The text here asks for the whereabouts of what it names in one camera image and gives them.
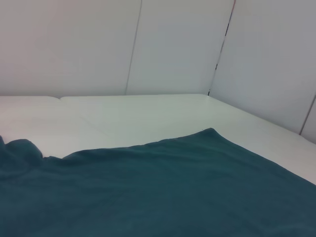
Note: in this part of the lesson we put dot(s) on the blue shirt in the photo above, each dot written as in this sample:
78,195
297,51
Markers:
158,192

